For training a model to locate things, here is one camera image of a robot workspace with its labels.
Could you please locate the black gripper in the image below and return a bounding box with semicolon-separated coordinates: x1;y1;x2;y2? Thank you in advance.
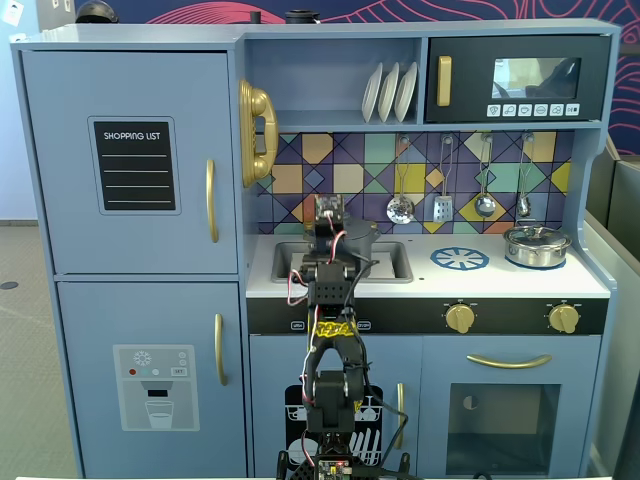
311;220;350;257

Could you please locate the steel pot lid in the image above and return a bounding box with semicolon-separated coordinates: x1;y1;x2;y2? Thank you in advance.
503;224;572;249

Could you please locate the gray cooking pot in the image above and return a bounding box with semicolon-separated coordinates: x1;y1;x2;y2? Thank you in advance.
343;235;380;257

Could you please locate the gray toy sink basin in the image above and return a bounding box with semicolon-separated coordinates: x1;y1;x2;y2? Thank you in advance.
271;241;415;285

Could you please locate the steel slotted spoon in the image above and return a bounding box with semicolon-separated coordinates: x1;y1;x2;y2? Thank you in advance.
385;133;417;226

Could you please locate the steel slotted spatula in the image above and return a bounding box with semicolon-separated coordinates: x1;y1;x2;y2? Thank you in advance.
432;133;456;224

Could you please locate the gold toy telephone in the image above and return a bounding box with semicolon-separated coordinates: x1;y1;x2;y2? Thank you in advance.
237;78;280;189

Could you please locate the dishwasher door with print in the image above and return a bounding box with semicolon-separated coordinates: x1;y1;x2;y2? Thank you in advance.
249;335;424;479

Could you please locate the white plate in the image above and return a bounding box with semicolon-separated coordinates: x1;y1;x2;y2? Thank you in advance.
360;62;385;124
377;62;402;124
393;61;419;124

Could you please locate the gold stove knob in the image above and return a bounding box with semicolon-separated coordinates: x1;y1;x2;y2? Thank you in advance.
547;301;582;335
444;301;477;335

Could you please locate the steel ladle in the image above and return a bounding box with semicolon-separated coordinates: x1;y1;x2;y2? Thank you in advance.
473;132;498;220

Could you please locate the blue wooden toy kitchen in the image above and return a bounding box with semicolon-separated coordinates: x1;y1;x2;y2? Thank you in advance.
9;18;621;479

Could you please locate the small steel spoon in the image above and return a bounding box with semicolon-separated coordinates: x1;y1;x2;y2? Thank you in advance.
515;132;535;219

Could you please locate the black shopping list board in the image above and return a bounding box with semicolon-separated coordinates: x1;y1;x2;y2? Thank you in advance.
87;116;182;217

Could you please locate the stainless steel pot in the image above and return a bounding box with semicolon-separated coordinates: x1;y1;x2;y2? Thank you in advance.
502;234;573;269

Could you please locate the black toy microwave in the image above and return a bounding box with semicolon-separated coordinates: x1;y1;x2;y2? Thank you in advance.
424;34;613;124

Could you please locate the black cylinder object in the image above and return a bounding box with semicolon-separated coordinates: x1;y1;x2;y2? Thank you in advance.
284;8;322;26

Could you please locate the robot controller circuit board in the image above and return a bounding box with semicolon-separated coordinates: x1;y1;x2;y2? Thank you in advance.
316;456;352;480

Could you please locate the blue freezer door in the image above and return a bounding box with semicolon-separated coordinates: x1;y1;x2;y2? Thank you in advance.
56;281;249;479

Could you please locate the oven door with window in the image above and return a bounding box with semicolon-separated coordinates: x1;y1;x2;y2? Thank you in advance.
422;335;602;477

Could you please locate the blue fridge door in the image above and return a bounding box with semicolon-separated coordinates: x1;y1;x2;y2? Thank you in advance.
20;49;239;276

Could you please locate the light gray desk partition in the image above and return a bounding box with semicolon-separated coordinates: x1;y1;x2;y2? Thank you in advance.
582;209;640;480

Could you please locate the black rounded object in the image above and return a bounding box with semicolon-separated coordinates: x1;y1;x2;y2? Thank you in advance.
74;0;121;25

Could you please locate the white paper note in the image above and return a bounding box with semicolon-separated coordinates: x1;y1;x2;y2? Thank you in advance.
0;0;26;27

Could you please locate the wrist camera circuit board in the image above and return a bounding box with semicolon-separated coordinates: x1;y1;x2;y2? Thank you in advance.
314;194;346;226

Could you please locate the gold fridge door handle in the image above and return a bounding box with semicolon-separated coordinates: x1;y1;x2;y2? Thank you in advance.
205;158;221;245

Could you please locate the gold freezer door handle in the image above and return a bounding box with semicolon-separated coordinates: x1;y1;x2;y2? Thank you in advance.
213;313;229;387

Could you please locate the gold dishwasher door handle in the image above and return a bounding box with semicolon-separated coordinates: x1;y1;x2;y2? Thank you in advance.
395;382;406;451

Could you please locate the gold oven handle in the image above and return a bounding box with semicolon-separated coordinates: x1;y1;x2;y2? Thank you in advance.
466;353;554;371

